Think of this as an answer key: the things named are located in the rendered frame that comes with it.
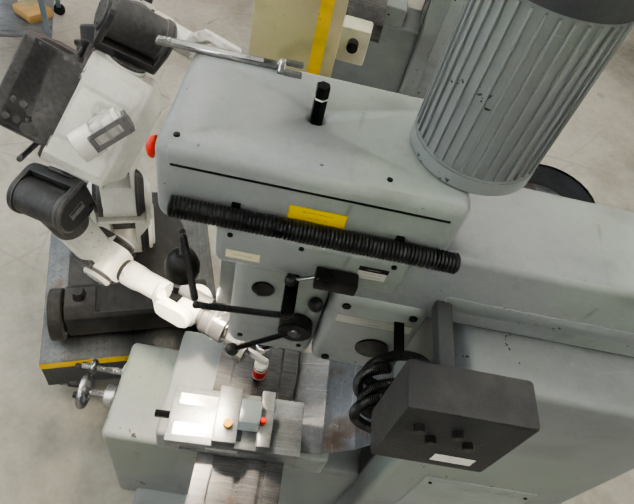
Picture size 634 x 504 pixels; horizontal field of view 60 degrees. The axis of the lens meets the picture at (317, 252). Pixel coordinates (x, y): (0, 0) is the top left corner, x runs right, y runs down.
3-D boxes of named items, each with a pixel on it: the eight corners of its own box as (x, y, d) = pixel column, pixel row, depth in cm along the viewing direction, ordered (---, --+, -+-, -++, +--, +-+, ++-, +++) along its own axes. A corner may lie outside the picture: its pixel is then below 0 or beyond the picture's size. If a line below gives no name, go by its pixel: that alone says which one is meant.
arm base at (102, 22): (83, 29, 120) (86, 53, 113) (107, -24, 114) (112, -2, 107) (148, 59, 129) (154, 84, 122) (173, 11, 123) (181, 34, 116)
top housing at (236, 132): (154, 218, 87) (148, 140, 75) (194, 117, 104) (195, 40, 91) (437, 275, 91) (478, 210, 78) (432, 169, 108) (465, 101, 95)
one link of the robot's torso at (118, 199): (95, 197, 189) (74, 74, 155) (148, 196, 193) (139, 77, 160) (93, 228, 179) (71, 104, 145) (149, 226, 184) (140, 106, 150)
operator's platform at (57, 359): (67, 260, 279) (52, 208, 248) (203, 253, 298) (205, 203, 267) (57, 406, 234) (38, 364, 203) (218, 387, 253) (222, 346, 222)
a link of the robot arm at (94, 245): (78, 272, 152) (39, 236, 132) (107, 235, 157) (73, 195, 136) (111, 290, 150) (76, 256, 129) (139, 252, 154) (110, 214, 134)
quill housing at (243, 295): (224, 343, 122) (234, 258, 98) (241, 270, 135) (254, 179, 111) (307, 359, 124) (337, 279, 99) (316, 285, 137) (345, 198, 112)
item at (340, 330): (308, 361, 120) (333, 297, 100) (319, 273, 136) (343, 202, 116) (392, 376, 122) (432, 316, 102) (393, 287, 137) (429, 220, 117)
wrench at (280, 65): (153, 47, 88) (152, 43, 88) (159, 35, 91) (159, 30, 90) (301, 79, 90) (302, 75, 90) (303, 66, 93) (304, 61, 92)
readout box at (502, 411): (368, 461, 92) (407, 414, 75) (370, 410, 97) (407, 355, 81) (482, 481, 93) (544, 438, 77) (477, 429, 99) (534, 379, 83)
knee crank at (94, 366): (72, 374, 196) (70, 367, 191) (79, 359, 200) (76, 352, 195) (134, 385, 198) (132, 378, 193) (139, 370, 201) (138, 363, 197)
